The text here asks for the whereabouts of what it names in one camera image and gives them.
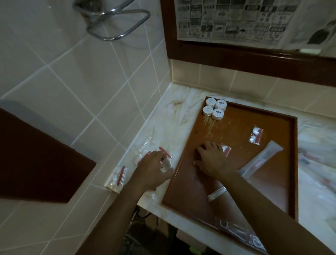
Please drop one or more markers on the person's right hand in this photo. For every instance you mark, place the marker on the person's right hand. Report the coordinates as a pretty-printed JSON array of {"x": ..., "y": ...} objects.
[{"x": 214, "y": 163}]

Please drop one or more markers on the person's left hand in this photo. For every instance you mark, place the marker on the person's left hand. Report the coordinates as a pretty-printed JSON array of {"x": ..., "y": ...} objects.
[{"x": 151, "y": 169}]

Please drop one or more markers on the person's right little finger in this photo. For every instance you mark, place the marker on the person's right little finger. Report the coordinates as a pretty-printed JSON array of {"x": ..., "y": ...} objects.
[{"x": 223, "y": 153}]

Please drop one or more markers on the person's right middle finger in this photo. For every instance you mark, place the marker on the person's right middle finger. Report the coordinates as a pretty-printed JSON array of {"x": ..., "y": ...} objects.
[{"x": 209, "y": 147}]

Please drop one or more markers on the person's right thumb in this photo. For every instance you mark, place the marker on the person's right thumb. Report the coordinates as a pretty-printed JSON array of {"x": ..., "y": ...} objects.
[{"x": 198, "y": 163}]

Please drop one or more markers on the person's left thumb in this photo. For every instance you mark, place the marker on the person's left thumb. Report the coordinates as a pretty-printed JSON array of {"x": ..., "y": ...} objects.
[{"x": 166, "y": 174}]

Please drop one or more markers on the white round item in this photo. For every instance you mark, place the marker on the white round item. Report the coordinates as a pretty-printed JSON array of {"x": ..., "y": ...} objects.
[{"x": 166, "y": 165}]

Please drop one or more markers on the person's left forearm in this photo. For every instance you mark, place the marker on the person's left forearm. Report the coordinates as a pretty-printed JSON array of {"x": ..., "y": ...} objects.
[{"x": 115, "y": 212}]

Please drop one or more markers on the person's right forearm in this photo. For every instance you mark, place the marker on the person's right forearm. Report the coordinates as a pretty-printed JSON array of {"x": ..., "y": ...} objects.
[{"x": 265, "y": 212}]

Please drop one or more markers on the small clear packet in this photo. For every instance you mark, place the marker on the small clear packet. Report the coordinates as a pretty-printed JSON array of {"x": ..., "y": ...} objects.
[{"x": 226, "y": 150}]

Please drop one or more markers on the brown wooden tray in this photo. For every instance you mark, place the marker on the brown wooden tray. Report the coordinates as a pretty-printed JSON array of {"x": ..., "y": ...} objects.
[{"x": 236, "y": 163}]

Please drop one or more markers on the clear packet with red stick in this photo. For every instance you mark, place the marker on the clear packet with red stick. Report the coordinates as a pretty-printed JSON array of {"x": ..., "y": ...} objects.
[
  {"x": 120, "y": 177},
  {"x": 164, "y": 152}
]

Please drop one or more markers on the white round jar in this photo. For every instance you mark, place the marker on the white round jar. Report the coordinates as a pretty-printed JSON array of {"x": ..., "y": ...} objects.
[
  {"x": 210, "y": 102},
  {"x": 207, "y": 110},
  {"x": 217, "y": 114},
  {"x": 221, "y": 104}
]

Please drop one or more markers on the clear packet with white tube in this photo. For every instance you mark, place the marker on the clear packet with white tube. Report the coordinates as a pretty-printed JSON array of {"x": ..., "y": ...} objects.
[{"x": 147, "y": 145}]

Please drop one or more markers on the clear packet with white stick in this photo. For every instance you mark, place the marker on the clear packet with white stick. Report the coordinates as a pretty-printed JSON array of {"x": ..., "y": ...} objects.
[{"x": 216, "y": 193}]

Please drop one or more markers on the clear packet with cotton pads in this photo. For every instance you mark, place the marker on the clear packet with cotton pads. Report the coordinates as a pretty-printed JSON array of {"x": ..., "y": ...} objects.
[{"x": 255, "y": 135}]

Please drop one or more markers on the white toothbrush packet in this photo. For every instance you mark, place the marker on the white toothbrush packet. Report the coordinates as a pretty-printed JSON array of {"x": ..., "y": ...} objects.
[{"x": 261, "y": 160}]

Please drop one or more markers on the pipe under counter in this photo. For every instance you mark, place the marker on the pipe under counter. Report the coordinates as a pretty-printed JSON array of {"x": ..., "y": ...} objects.
[{"x": 143, "y": 218}]

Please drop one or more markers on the clear packet with floss picks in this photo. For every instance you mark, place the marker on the clear packet with floss picks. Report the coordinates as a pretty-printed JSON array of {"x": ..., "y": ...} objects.
[{"x": 240, "y": 231}]

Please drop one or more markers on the dark brown wooden panel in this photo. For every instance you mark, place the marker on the dark brown wooden panel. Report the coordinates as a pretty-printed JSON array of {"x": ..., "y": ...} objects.
[{"x": 39, "y": 160}]

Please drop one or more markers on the newspaper sheet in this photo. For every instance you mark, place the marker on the newspaper sheet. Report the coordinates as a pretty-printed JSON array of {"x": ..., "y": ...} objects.
[{"x": 249, "y": 22}]

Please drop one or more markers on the chrome towel rack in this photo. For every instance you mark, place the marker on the chrome towel rack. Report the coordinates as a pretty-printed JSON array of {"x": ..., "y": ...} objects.
[{"x": 115, "y": 22}]

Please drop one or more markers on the dark wooden mirror frame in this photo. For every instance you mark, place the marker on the dark wooden mirror frame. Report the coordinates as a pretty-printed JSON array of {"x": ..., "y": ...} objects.
[{"x": 236, "y": 56}]

